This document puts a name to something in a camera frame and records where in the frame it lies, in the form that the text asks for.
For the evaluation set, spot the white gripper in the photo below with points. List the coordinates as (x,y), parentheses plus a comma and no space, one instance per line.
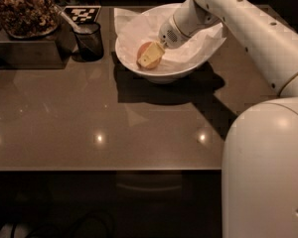
(169,34)

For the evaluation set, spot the red yellow apple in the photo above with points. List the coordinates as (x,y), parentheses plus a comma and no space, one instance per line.
(145,55)

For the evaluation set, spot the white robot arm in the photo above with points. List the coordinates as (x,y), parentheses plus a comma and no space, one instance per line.
(260,151)

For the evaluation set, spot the white ceramic bowl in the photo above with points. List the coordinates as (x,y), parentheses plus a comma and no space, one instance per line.
(169,73)

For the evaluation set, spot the white paper sheet in bowl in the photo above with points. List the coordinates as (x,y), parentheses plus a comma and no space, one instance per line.
(139,27)

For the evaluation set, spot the black mesh cup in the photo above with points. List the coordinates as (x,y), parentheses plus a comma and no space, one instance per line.
(89,41)

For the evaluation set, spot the white plastic spoon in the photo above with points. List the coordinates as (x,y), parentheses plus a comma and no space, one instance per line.
(76,27)

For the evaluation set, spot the black white marker tag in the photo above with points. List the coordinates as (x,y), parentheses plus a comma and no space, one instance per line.
(83,14)

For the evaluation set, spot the grey metal box stand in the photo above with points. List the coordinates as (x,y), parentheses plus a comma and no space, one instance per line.
(50,52)

